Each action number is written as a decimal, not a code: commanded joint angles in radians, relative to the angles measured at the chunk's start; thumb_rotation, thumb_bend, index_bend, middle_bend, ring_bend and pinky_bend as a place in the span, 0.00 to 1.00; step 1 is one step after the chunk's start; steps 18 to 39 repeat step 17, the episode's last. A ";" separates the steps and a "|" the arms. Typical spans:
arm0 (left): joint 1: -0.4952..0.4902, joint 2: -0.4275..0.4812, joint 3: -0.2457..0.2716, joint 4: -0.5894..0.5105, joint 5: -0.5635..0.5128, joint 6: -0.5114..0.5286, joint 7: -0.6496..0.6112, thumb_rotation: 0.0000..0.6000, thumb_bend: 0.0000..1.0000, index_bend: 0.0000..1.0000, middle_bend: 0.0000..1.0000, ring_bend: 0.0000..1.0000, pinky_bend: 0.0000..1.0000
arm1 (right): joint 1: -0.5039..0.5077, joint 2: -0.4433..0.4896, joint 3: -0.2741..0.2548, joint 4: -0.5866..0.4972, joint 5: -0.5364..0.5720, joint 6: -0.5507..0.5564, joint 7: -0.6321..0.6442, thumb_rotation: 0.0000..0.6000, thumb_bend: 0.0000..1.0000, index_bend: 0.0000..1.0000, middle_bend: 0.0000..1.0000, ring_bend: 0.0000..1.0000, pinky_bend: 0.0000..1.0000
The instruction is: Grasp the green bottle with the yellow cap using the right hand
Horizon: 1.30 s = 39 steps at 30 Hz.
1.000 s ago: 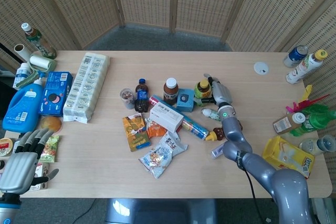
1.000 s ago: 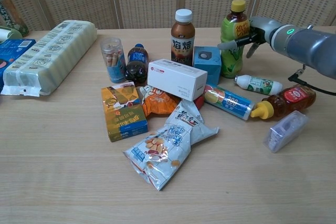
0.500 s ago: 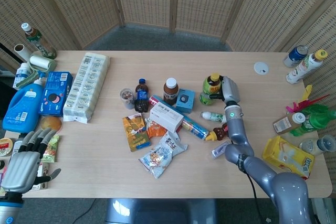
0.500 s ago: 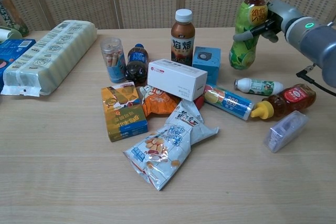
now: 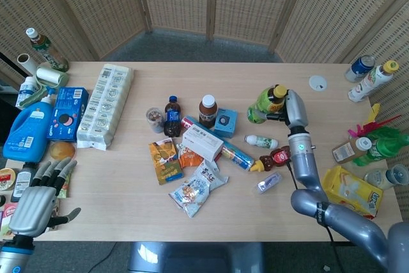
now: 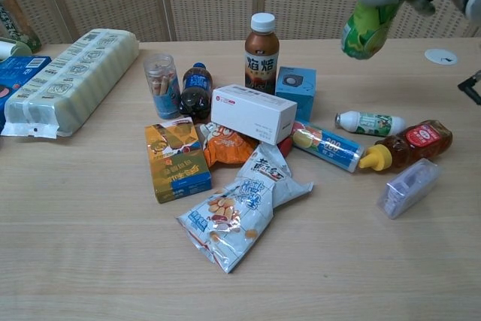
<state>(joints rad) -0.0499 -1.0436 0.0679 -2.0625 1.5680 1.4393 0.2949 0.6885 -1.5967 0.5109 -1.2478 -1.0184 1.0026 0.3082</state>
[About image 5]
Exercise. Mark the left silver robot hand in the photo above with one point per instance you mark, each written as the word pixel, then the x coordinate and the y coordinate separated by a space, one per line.
pixel 32 209

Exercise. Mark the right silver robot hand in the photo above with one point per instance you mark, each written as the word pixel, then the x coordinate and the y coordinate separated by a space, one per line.
pixel 297 110

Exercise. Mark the green bottle yellow cap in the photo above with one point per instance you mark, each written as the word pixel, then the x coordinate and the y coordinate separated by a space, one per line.
pixel 262 103

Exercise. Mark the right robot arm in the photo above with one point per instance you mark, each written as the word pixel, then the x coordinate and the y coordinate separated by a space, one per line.
pixel 345 222

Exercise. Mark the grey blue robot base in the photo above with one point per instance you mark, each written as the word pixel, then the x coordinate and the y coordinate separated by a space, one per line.
pixel 195 258

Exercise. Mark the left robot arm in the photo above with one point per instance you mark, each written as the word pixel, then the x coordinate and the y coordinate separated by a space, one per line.
pixel 12 257

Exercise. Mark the dark bottle white label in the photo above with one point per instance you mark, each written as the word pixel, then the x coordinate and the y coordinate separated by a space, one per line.
pixel 21 182

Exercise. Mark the small white bottle green label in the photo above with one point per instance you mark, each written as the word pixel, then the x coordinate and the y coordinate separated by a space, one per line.
pixel 262 141

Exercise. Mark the honey bear bottle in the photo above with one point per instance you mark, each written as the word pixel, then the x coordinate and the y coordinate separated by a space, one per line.
pixel 276 157

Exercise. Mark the brown juice bottle white cap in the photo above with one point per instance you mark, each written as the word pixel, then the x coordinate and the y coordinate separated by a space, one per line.
pixel 350 151

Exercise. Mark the blue detergent bottle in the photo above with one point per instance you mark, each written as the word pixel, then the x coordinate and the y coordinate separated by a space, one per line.
pixel 27 132

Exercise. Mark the white bottle yellow cap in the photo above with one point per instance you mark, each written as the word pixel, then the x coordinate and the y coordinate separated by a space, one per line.
pixel 370 82

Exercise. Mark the green soda bottle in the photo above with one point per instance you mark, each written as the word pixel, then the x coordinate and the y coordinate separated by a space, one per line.
pixel 383 148

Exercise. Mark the small white bottle blue label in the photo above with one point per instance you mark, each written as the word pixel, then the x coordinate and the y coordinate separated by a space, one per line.
pixel 25 92

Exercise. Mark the cola bottle blue cap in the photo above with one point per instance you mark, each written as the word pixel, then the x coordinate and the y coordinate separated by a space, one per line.
pixel 172 118

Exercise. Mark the tea bottle white cap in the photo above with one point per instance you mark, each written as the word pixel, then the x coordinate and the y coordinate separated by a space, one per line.
pixel 48 52

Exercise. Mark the pink white carton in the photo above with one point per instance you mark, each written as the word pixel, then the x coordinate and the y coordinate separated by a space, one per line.
pixel 5 218

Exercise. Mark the green red snack packet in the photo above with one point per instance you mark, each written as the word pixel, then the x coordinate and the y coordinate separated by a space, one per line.
pixel 64 190

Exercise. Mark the round red white tin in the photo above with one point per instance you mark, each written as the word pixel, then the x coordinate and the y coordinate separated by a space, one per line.
pixel 7 178

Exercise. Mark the wrapped orange bun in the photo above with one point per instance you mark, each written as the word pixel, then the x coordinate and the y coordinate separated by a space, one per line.
pixel 62 151

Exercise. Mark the colourful feather shuttlecock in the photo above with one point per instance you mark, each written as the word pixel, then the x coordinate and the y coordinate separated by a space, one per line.
pixel 364 129

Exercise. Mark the small blue box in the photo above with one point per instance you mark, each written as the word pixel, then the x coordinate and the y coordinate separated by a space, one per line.
pixel 225 124

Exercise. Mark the blue drink can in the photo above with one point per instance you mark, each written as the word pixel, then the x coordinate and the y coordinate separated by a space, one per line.
pixel 359 69

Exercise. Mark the blue chip tube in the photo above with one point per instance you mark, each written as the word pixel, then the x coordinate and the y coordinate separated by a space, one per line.
pixel 238 157

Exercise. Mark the clear plastic packet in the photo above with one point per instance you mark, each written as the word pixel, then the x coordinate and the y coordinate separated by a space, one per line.
pixel 269 183

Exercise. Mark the yellow Lipton tea box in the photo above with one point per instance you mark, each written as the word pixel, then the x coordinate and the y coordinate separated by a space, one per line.
pixel 351 190

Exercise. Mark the blue Oreo box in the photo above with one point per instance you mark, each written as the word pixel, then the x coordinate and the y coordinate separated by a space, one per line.
pixel 65 116

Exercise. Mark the white rectangular box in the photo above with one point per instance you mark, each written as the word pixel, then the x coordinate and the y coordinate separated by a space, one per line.
pixel 203 142

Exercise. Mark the white snack bag red print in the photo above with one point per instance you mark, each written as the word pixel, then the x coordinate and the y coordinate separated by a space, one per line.
pixel 209 175

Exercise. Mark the clear jar grey lid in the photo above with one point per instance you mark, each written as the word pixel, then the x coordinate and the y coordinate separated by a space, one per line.
pixel 386 177

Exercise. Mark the orange snack packet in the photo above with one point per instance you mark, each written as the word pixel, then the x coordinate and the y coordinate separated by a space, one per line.
pixel 164 162
pixel 190 159

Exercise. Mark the long white cracker package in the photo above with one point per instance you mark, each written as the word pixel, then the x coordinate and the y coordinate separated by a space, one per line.
pixel 105 106

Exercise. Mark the green lint roller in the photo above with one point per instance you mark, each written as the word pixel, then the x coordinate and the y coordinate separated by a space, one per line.
pixel 51 78

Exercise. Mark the white blue nut snack bag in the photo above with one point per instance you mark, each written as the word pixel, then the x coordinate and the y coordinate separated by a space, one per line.
pixel 190 196

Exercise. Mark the clear cup of nuts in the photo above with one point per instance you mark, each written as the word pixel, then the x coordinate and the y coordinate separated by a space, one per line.
pixel 155 121

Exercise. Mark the white cardboard tube roll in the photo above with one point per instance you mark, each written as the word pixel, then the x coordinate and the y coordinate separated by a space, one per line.
pixel 28 63

